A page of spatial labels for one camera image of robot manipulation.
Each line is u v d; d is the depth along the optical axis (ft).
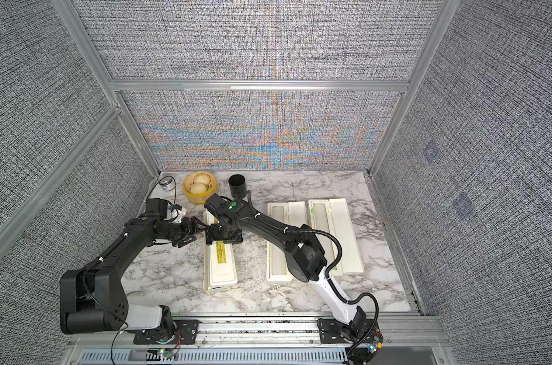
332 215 3.09
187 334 2.41
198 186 3.49
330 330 2.40
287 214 3.09
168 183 3.58
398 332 2.47
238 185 3.43
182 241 2.54
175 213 2.62
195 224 2.58
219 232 2.49
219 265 2.54
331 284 1.92
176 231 2.42
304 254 1.77
